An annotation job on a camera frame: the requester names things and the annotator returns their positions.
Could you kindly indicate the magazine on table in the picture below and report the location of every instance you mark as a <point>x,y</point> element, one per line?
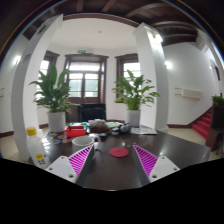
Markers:
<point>143,131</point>

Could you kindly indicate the dark teapot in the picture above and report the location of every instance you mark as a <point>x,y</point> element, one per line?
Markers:
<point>125,128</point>

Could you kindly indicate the red plastic basket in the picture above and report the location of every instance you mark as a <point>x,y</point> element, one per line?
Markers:
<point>75,131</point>

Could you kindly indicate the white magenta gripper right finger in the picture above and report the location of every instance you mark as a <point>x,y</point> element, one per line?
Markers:
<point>150,167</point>

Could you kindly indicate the colourful coasters on table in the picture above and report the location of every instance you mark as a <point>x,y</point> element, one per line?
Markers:
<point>58,138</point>

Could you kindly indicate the red carpet staircase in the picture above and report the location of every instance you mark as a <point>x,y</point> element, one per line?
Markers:
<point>202,126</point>

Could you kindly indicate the white cup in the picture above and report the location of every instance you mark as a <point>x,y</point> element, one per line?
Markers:
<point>85,141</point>

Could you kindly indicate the red round coaster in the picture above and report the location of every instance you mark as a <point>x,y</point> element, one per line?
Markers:
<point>118,152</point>

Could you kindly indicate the potted green plant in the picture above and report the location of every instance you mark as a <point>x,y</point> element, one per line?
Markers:
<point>54,95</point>
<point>134,92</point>

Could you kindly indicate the left potted green plant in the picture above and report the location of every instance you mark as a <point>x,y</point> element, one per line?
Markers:
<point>54,95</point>

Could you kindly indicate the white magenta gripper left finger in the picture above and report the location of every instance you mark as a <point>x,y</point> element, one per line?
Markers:
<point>75,167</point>

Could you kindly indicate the brown tray with items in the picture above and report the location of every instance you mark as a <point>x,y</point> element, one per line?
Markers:
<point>98,126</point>

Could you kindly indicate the right potted green plant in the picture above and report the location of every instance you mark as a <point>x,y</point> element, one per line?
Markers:
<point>134,92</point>

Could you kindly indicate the white wall air conditioner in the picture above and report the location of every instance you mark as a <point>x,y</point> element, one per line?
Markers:
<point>189,93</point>

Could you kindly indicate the wooden door with windows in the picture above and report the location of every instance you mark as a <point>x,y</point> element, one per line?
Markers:
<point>87,81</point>

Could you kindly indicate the clear plastic bottle yellow cap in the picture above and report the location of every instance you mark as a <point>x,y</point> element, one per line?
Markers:
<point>36,149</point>

